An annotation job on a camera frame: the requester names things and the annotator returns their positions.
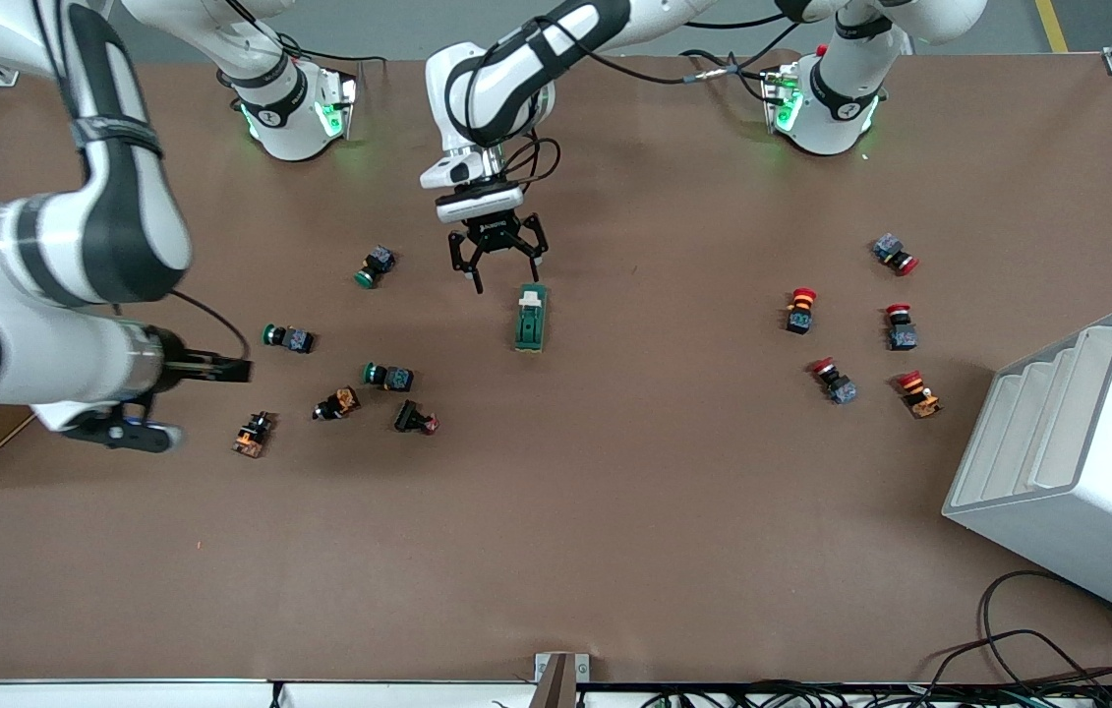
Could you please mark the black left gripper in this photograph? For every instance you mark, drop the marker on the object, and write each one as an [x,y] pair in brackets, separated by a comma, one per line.
[494,232]

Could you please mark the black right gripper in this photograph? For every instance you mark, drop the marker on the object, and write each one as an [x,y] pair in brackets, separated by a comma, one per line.
[178,360]

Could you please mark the white stepped storage rack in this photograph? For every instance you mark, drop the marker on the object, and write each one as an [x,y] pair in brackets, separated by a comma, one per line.
[1106,462]

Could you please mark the red mushroom button grey block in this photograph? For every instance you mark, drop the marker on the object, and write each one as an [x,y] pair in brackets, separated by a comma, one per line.
[838,383]
[901,332]
[892,251]

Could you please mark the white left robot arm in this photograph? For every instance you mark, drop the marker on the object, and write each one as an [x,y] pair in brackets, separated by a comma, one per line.
[841,88]

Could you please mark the black switch with red lamp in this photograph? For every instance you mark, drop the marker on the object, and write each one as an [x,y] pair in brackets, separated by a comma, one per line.
[411,417]

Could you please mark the metal bracket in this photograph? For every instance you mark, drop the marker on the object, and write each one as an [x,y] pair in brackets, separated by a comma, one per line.
[560,678]

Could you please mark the green load switch white lever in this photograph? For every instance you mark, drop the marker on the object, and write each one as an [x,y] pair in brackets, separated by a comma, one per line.
[531,324]

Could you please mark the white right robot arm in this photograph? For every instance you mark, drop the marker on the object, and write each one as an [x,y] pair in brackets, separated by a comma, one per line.
[25,256]

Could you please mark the orange block push button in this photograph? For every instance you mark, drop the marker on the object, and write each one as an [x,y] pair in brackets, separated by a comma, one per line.
[339,402]
[253,436]

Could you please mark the white table edge rail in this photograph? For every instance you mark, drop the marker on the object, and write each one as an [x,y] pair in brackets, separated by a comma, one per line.
[123,696]

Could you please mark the red button orange block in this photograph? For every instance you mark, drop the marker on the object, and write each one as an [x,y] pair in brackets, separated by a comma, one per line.
[919,395]

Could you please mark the green push button switch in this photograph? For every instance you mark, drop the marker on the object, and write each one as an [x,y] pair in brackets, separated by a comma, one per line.
[377,265]
[393,377]
[292,339]

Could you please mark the brown paper table cover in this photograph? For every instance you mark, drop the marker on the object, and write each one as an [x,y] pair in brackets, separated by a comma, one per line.
[614,541]

